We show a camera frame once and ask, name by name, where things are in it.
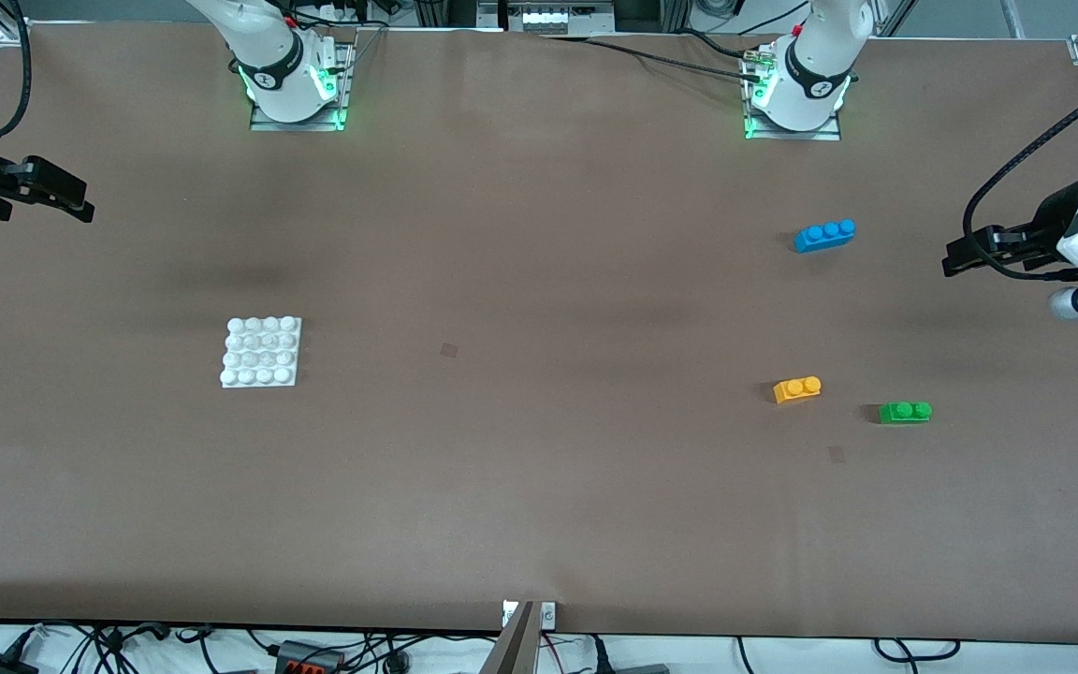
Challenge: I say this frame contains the white studded base plate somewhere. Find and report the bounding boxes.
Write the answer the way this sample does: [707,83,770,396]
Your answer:
[220,316,302,388]

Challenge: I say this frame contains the blue three-stud block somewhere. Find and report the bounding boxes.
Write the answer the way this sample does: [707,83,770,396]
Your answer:
[794,219,857,254]

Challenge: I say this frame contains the white power strip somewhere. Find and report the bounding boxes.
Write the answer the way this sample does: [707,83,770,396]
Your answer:
[506,0,615,34]

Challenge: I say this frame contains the black adapter with red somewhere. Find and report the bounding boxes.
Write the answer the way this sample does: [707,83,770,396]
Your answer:
[274,640,345,674]

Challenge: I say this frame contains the black arm base cable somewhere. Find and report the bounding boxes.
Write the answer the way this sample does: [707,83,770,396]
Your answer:
[539,34,765,81]

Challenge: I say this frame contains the black looped floor cable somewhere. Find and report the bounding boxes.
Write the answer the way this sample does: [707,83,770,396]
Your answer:
[874,638,961,664]

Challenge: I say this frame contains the small metal edge bracket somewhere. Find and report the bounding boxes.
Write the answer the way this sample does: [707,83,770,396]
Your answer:
[502,601,557,628]

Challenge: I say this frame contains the brown slanted post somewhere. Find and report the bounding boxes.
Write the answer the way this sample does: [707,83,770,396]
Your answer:
[478,602,540,674]

